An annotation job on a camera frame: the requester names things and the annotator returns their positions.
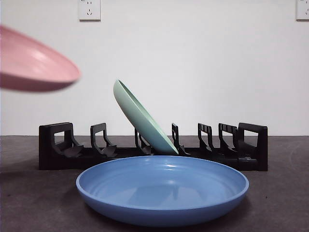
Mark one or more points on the blue round plate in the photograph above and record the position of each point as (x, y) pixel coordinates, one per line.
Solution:
(157, 212)

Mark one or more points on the white wall socket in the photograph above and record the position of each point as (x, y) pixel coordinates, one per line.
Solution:
(89, 10)
(303, 9)

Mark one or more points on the black plastic dish rack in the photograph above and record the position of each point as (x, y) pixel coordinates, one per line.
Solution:
(260, 145)

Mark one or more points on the green round plate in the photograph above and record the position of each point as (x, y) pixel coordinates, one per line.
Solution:
(140, 116)

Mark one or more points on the pink round plate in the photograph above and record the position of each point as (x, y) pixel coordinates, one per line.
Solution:
(31, 67)

